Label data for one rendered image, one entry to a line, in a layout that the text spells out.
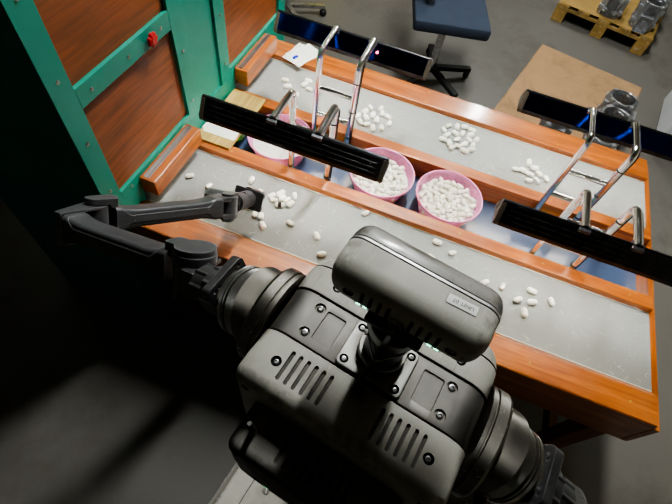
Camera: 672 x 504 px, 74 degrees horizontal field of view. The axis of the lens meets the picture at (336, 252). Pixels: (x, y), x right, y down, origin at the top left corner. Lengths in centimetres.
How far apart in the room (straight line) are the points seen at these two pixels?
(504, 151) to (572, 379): 101
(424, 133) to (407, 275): 160
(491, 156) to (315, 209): 83
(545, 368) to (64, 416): 188
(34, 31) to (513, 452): 120
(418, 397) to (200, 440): 155
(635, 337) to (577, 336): 21
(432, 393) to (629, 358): 121
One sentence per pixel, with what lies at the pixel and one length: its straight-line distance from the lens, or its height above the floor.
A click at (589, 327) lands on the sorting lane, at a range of 176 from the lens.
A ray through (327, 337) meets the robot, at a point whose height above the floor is 145.
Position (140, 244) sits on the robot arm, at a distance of 94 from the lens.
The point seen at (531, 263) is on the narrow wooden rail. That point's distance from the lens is 175.
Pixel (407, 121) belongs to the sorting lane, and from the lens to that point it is 209.
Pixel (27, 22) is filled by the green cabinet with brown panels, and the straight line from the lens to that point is 123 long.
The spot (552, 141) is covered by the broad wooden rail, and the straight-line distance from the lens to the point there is 226.
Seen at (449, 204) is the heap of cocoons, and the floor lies 74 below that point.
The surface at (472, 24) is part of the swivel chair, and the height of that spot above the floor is 56.
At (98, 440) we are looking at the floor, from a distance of 221.
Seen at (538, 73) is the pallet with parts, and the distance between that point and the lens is 390.
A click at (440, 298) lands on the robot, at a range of 49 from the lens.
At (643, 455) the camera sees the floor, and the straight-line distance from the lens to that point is 265.
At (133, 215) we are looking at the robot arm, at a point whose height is 114.
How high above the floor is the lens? 205
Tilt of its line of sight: 57 degrees down
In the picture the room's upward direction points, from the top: 11 degrees clockwise
